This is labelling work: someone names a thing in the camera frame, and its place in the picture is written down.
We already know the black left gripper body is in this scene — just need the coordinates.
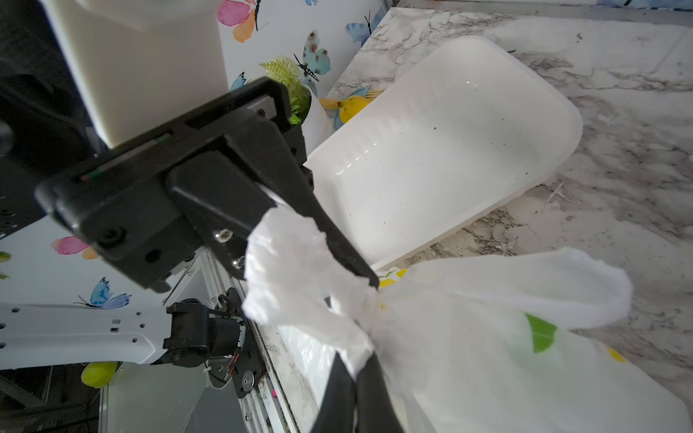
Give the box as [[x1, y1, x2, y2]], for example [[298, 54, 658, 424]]
[[35, 78, 295, 292]]

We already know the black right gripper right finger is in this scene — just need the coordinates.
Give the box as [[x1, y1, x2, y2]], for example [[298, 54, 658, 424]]
[[356, 354, 404, 433]]

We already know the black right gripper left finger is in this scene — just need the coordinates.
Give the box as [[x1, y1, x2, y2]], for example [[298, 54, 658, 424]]
[[310, 354, 357, 433]]

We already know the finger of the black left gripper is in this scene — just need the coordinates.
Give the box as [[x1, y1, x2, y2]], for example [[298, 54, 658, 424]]
[[225, 115, 379, 289], [165, 152, 275, 279]]

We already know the white lemon print plastic bag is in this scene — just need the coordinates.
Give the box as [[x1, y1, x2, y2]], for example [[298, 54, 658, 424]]
[[243, 207, 692, 432]]

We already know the potted plant white pot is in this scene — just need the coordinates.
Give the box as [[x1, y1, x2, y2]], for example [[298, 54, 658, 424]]
[[259, 56, 334, 155]]

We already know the small yellow object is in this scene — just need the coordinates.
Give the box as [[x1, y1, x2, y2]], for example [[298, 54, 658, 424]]
[[319, 89, 383, 124]]

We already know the white rectangular fruit tray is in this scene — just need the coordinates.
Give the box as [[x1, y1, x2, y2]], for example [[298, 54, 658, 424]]
[[307, 36, 583, 269]]

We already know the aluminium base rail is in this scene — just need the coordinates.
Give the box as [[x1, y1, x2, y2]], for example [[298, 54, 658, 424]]
[[183, 248, 321, 433]]

